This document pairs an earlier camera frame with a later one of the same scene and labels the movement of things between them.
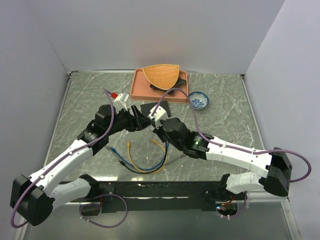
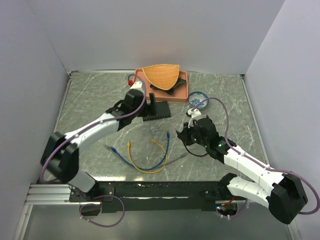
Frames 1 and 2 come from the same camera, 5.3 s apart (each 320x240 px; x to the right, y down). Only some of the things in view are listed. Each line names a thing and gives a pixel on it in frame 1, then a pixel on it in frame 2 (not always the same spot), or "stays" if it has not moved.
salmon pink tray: [140, 88] stays
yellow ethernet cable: [148, 172] stays
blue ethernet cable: [120, 156] stays
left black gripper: [135, 124] to [150, 109]
